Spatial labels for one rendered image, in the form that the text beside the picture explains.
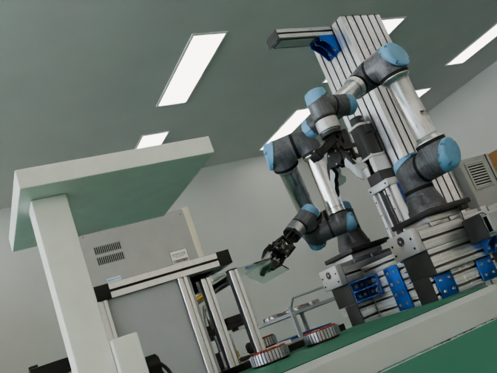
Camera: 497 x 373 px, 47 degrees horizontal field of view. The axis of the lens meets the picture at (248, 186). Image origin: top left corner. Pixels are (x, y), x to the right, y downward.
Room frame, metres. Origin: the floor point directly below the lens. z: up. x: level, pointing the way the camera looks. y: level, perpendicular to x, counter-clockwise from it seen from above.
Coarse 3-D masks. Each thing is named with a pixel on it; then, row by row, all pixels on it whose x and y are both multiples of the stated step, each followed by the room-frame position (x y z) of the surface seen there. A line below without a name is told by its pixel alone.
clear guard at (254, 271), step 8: (248, 264) 1.99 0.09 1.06; (256, 264) 2.04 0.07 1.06; (264, 264) 2.09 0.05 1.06; (272, 264) 2.07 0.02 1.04; (280, 264) 2.05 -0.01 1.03; (224, 272) 1.94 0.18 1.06; (240, 272) 2.11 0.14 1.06; (248, 272) 2.21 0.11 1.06; (256, 272) 2.18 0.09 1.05; (264, 272) 2.16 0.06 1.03; (272, 272) 2.13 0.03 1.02; (280, 272) 2.11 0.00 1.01; (216, 280) 2.07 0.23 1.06; (256, 280) 2.25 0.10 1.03; (264, 280) 2.23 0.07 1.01
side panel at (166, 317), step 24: (168, 288) 1.73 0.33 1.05; (120, 312) 1.66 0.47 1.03; (144, 312) 1.69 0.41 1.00; (168, 312) 1.72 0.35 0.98; (192, 312) 1.75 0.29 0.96; (120, 336) 1.65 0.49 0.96; (144, 336) 1.68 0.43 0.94; (168, 336) 1.71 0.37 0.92; (192, 336) 1.75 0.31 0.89; (168, 360) 1.70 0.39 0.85; (192, 360) 1.74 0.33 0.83
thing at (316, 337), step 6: (330, 324) 1.77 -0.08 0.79; (336, 324) 1.72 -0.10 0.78; (318, 330) 1.70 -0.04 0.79; (324, 330) 1.69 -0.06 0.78; (330, 330) 1.70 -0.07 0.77; (336, 330) 1.71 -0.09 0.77; (306, 336) 1.71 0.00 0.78; (312, 336) 1.70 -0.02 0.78; (318, 336) 1.69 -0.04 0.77; (324, 336) 1.69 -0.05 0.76; (330, 336) 1.69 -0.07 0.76; (336, 336) 1.71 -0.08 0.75; (306, 342) 1.72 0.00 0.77; (312, 342) 1.70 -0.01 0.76; (318, 342) 1.69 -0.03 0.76
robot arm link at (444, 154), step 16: (384, 48) 2.03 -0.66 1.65; (400, 48) 2.06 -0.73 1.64; (368, 64) 2.09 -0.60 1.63; (384, 64) 2.05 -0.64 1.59; (400, 64) 2.03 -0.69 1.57; (368, 80) 2.12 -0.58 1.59; (384, 80) 2.07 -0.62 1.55; (400, 80) 2.06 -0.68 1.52; (400, 96) 2.07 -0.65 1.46; (416, 96) 2.08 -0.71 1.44; (416, 112) 2.07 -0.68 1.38; (416, 128) 2.08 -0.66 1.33; (432, 128) 2.08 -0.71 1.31; (416, 144) 2.11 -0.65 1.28; (432, 144) 2.07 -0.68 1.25; (448, 144) 2.06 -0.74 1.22; (416, 160) 2.14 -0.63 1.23; (432, 160) 2.08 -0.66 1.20; (448, 160) 2.05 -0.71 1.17; (432, 176) 2.14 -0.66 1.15
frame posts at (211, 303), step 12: (228, 276) 1.86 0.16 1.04; (204, 288) 1.79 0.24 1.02; (240, 288) 1.85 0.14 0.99; (216, 300) 1.80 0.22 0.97; (240, 300) 1.84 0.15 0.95; (216, 312) 1.80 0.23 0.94; (240, 312) 1.86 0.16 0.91; (252, 312) 1.85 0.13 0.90; (216, 324) 1.79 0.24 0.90; (252, 324) 1.85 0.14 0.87; (228, 336) 1.80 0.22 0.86; (252, 336) 1.84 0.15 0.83; (228, 348) 1.80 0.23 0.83; (252, 348) 1.86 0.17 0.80; (264, 348) 1.85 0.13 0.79; (228, 360) 1.79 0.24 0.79
